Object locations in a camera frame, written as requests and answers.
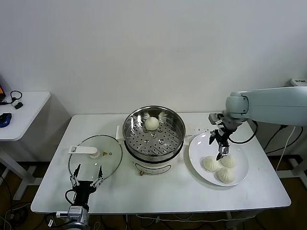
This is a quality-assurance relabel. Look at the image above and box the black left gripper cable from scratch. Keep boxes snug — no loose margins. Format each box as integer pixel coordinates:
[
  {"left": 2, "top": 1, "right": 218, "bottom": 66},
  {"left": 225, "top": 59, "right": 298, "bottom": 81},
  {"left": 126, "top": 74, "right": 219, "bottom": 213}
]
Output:
[{"left": 65, "top": 189, "right": 77, "bottom": 204}]

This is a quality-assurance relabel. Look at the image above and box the stainless steel steamer basket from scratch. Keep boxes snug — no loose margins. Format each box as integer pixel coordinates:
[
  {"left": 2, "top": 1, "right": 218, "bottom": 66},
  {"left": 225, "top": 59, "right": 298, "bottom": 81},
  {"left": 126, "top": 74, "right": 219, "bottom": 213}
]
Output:
[{"left": 122, "top": 105, "right": 186, "bottom": 161}]

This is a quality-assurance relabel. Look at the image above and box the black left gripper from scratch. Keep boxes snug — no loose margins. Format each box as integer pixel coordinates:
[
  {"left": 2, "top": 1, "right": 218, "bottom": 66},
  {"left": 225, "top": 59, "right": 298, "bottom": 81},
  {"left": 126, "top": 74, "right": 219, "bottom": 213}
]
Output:
[{"left": 69, "top": 163, "right": 104, "bottom": 207}]

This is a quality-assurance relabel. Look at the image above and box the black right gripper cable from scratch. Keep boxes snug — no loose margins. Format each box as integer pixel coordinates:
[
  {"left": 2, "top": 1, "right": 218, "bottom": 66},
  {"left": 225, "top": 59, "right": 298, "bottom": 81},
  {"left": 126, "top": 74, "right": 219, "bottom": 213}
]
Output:
[{"left": 227, "top": 119, "right": 259, "bottom": 144}]

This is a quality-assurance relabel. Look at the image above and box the white electric cooking pot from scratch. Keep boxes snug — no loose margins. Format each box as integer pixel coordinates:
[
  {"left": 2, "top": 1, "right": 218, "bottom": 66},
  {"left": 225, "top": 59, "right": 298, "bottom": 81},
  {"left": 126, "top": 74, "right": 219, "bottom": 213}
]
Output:
[{"left": 116, "top": 122, "right": 193, "bottom": 177}]

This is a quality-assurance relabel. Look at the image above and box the black and orange device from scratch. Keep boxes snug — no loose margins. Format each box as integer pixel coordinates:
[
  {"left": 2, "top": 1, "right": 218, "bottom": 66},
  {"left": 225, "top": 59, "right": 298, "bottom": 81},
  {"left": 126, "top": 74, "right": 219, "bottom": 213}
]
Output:
[{"left": 0, "top": 74, "right": 7, "bottom": 105}]

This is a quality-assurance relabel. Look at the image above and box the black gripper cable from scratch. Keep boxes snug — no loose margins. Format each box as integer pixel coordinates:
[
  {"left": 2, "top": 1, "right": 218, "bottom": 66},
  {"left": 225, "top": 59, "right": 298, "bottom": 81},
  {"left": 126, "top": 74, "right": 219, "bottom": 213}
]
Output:
[
  {"left": 227, "top": 119, "right": 259, "bottom": 144},
  {"left": 65, "top": 189, "right": 77, "bottom": 204}
]

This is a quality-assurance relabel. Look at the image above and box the white cable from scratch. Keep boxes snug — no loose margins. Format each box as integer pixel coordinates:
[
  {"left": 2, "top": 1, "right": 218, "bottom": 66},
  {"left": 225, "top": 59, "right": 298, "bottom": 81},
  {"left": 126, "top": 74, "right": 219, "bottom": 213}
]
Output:
[{"left": 275, "top": 126, "right": 297, "bottom": 172}]

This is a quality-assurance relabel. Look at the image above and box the white round plate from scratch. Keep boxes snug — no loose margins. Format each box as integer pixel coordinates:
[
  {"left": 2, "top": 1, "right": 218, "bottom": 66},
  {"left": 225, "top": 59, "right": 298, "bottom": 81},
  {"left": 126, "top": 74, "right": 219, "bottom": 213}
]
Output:
[{"left": 188, "top": 133, "right": 249, "bottom": 187}]

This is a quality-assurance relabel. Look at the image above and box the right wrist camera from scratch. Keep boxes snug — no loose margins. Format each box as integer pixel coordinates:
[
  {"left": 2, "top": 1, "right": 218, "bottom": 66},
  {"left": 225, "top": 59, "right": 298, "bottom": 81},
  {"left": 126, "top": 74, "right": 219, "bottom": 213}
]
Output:
[{"left": 208, "top": 113, "right": 225, "bottom": 125}]

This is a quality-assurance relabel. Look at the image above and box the black earphone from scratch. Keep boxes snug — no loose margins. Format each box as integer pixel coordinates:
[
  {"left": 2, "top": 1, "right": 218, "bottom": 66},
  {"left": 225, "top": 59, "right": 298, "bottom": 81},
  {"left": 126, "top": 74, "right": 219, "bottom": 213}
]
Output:
[{"left": 10, "top": 90, "right": 24, "bottom": 104}]

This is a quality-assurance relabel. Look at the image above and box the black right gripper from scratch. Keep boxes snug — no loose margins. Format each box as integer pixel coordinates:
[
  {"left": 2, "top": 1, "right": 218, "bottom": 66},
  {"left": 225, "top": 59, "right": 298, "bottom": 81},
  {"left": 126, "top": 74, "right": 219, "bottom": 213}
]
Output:
[{"left": 208, "top": 129, "right": 232, "bottom": 161}]

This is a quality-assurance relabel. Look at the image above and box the glass lid with white handle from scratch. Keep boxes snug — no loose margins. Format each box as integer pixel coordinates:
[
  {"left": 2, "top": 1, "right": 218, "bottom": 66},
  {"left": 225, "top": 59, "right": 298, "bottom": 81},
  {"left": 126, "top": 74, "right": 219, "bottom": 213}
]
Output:
[{"left": 68, "top": 135, "right": 123, "bottom": 184}]

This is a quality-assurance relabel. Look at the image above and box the white side table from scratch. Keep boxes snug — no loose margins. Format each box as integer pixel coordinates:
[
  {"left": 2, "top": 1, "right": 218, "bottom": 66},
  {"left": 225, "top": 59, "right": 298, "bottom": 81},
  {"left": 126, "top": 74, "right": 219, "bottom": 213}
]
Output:
[{"left": 0, "top": 91, "right": 51, "bottom": 201}]

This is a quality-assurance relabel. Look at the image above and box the white steamed baozi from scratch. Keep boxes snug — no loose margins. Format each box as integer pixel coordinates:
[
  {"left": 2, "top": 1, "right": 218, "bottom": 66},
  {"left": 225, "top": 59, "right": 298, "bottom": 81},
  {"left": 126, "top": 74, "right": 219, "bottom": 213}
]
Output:
[
  {"left": 216, "top": 167, "right": 236, "bottom": 184},
  {"left": 144, "top": 116, "right": 159, "bottom": 131},
  {"left": 220, "top": 154, "right": 238, "bottom": 169},
  {"left": 201, "top": 155, "right": 221, "bottom": 173}
]

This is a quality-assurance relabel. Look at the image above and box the blue computer mouse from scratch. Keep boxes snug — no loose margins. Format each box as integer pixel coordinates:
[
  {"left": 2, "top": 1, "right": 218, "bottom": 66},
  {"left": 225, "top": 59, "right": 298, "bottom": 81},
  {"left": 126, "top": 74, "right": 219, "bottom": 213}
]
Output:
[{"left": 0, "top": 112, "right": 12, "bottom": 128}]

